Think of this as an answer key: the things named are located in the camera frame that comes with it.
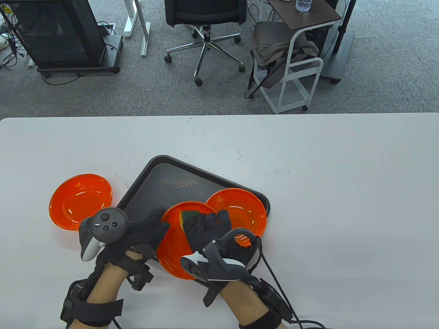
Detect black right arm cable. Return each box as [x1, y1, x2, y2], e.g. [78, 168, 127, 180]
[256, 236, 333, 329]

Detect person's right hand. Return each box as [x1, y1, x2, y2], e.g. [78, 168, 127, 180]
[183, 209, 232, 255]

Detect white aluminium foot bar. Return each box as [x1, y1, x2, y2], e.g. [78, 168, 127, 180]
[140, 21, 151, 57]

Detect black right forearm strap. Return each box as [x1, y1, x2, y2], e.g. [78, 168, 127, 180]
[238, 277, 300, 329]

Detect black tray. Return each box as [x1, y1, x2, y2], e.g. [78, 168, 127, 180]
[117, 155, 271, 283]

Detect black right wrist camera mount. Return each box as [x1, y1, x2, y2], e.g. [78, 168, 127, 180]
[203, 283, 228, 308]

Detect grey right hand controller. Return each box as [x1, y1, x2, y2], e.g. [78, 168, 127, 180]
[180, 228, 258, 283]

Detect grey left hand controller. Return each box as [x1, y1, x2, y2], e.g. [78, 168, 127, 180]
[79, 208, 129, 262]

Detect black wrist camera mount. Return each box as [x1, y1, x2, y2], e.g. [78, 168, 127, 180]
[203, 283, 228, 308]
[113, 250, 154, 292]

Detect black rolling display cabinet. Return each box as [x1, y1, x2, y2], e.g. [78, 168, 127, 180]
[0, 0, 124, 76]

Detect black left forearm strap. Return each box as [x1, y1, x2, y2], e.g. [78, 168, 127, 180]
[60, 279, 124, 327]

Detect white cart with wood top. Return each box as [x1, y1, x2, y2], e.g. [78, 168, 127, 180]
[256, 0, 343, 114]

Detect green yellow sponge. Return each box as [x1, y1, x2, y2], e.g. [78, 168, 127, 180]
[179, 210, 206, 230]

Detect person's left forearm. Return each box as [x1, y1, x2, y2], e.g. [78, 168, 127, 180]
[74, 250, 144, 329]

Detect black forearm strap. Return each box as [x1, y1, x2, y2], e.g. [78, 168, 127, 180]
[60, 279, 124, 327]
[238, 277, 300, 329]

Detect black office chair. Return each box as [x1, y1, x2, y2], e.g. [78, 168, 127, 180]
[164, 0, 247, 87]

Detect person's left hand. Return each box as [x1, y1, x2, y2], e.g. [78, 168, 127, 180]
[98, 207, 171, 266]

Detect orange bowl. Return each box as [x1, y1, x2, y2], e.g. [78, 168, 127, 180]
[156, 202, 220, 280]
[206, 188, 267, 248]
[49, 174, 113, 230]

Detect tangle of floor cables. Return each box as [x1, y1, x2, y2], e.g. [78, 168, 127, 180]
[0, 5, 29, 69]

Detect grey hand controller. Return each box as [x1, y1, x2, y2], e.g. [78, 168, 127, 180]
[180, 228, 258, 283]
[79, 208, 129, 262]

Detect white desk leg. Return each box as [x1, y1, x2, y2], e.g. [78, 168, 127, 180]
[123, 0, 143, 38]

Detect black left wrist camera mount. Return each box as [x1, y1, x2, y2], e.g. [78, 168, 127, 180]
[113, 250, 154, 292]

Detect grey jacket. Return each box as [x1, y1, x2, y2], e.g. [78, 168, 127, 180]
[245, 21, 320, 100]

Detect grey stand base black pole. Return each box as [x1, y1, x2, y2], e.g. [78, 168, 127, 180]
[321, 0, 355, 84]

